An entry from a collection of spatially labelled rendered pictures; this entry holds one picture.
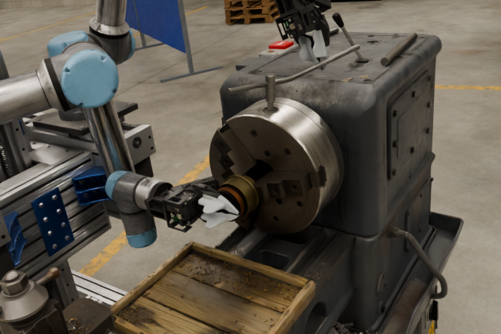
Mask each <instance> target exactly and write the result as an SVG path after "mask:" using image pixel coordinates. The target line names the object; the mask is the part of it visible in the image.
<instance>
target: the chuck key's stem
mask: <svg viewBox="0 0 501 334"><path fill-rule="evenodd" d="M265 81H266V82H267V83H268V86H267V87H266V88H265V100H266V101H267V102H268V109H267V111H268V112H271V111H274V101H275V74H274V73H267V74H266V75H265Z"/></svg>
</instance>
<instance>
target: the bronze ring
mask: <svg viewBox="0 0 501 334"><path fill-rule="evenodd" d="M254 183H255V180H254V179H252V178H251V177H248V176H241V175H237V174H235V175H231V176H229V177H228V178H227V179H226V180H225V182H224V183H223V184H222V185H221V186H220V187H219V188H218V191H217V192H219V193H221V195H222V196H224V197H225V198H226V199H227V200H228V201H229V202H230V203H231V204H232V205H233V206H234V207H235V208H236V209H237V210H238V211H239V217H237V218H235V219H233V220H232V221H235V220H237V219H238V218H240V217H243V216H245V215H246V214H247V213H248V212H252V211H254V210H255V209H256V208H257V206H258V203H259V196H258V193H257V190H256V188H255V187H254V185H253V184H254Z"/></svg>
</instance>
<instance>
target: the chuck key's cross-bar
mask: <svg viewBox="0 0 501 334"><path fill-rule="evenodd" d="M358 49H360V45H359V44H357V45H354V46H352V47H350V48H348V49H346V50H344V51H342V52H339V53H337V54H335V55H333V56H332V57H329V58H327V59H325V60H322V61H321V62H319V63H316V64H315V65H313V66H310V67H308V68H306V69H304V70H302V71H300V72H297V73H295V74H293V75H291V76H289V77H287V78H281V79H276V80H275V85H277V84H285V83H288V82H291V81H293V80H295V79H297V78H299V77H302V76H304V75H306V74H308V73H310V72H312V71H314V70H316V69H319V68H321V67H322V66H325V65H327V64H328V63H331V62H333V61H335V60H337V59H339V58H341V57H343V56H345V55H347V54H350V53H352V52H354V51H356V50H358ZM267 86H268V83H267V82H266V81H265V82H260V83H253V84H248V85H244V86H237V87H233V88H229V89H228V92H229V93H230V94H231V93H235V92H242V91H246V90H251V89H258V88H262V87H267Z"/></svg>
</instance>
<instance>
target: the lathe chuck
mask: <svg viewBox="0 0 501 334"><path fill-rule="evenodd" d="M265 108H268V102H261V103H258V104H254V105H251V106H249V107H248V108H246V109H244V110H243V111H241V112H240V113H237V114H236V115H234V116H233V117H231V118H230V119H228V120H227V121H226V123H228V125H229V126H230V127H231V129H232V130H233V132H234V133H235V134H236V135H237V136H238V138H239V139H240V141H241V142H242V143H243V145H244V146H245V147H246V148H247V150H248V151H249V152H250V154H251V155H252V157H253V158H254V159H255V160H259V161H258V162H257V164H256V165H255V166H254V167H253V168H251V169H250V170H249V171H247V172H246V173H245V174H243V175H242V176H248V177H251V178H252V179H254V180H255V179H257V180H258V179H260V178H261V177H263V176H264V175H265V174H267V173H268V172H269V171H270V169H269V167H268V166H267V164H269V165H270V166H271V167H272V168H273V170H275V171H308V172H317V171H319V170H320V169H319V166H320V167H321V170H322V174H323V177H324V185H323V186H319V187H312V188H311V189H310V190H309V191H308V192H307V193H306V194H305V195H304V196H299V195H286V196H285V197H284V198H282V199H277V198H270V199H269V200H268V201H267V202H262V204H261V207H260V210H259V215H258V218H257V221H256V226H255V227H256V228H258V229H260V230H263V231H265V232H268V233H274V234H280V235H286V234H292V233H296V232H299V231H301V230H303V229H305V228H306V227H308V226H309V225H310V224H311V223H312V222H313V221H314V220H315V218H316V217H317V216H318V215H319V214H320V213H321V212H322V211H323V210H324V208H325V207H326V206H327V205H328V204H329V203H330V201H331V200H332V199H333V196H334V194H335V191H336V189H337V185H338V165H337V161H336V158H335V154H334V151H333V149H332V146H331V144H330V143H329V141H328V139H327V138H326V136H325V135H324V133H323V132H322V130H321V129H320V128H319V127H318V126H317V125H316V123H314V122H313V120H311V119H310V118H309V117H308V116H306V115H305V114H303V113H302V112H301V111H299V110H296V109H295V108H293V107H290V106H288V105H285V104H281V103H277V102H274V108H276V109H277V110H278V111H277V112H275V113H267V112H264V111H263V110H264V109H265ZM226 123H225V124H224V125H223V126H225V125H226ZM223 126H222V127H219V128H218V129H217V130H216V132H215V133H214V135H213V137H212V140H211V143H210V147H209V165H210V169H211V172H212V176H214V177H215V178H216V179H217V180H218V183H219V187H220V186H221V185H222V184H223V183H224V182H225V180H224V178H223V177H222V176H221V174H223V173H224V172H225V169H224V168H223V166H222V165H221V164H220V162H219V160H220V159H221V158H222V157H223V156H222V155H221V154H220V152H219V151H218V149H217V148H216V147H215V146H214V145H213V143H212V141H214V140H215V139H216V138H217V137H218V136H219V135H220V134H221V133H220V131H219V130H220V129H222V128H223ZM266 163H267V164H266Z"/></svg>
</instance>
